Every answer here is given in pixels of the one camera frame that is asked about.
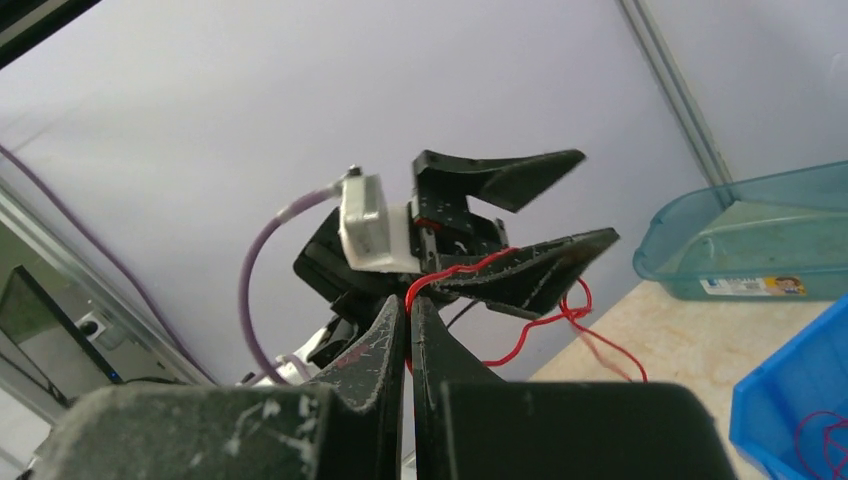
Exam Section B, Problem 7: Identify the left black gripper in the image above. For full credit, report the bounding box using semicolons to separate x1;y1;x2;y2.
410;149;620;320

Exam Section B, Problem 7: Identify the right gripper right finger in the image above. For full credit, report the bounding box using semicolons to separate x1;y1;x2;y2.
410;298;735;479

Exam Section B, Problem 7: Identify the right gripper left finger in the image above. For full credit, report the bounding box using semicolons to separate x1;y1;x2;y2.
34;296;406;479

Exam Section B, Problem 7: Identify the red wire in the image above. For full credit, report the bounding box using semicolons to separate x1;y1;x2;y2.
404;246;651;386

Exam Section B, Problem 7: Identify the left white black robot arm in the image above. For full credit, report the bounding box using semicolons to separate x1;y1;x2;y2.
238;149;619;380

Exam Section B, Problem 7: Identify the teal transparent plastic tub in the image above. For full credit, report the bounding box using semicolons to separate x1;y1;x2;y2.
632;161;847;301

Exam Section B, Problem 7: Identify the monitor with stand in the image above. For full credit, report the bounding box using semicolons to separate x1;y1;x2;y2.
1;265;124;407

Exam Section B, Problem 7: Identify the blue three-compartment plastic bin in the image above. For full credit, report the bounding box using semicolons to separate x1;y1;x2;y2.
728;298;847;479

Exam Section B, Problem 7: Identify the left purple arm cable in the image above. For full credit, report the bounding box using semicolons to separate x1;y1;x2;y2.
0;142;346;387

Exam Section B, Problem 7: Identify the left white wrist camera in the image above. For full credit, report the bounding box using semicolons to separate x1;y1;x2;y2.
338;166;421;274

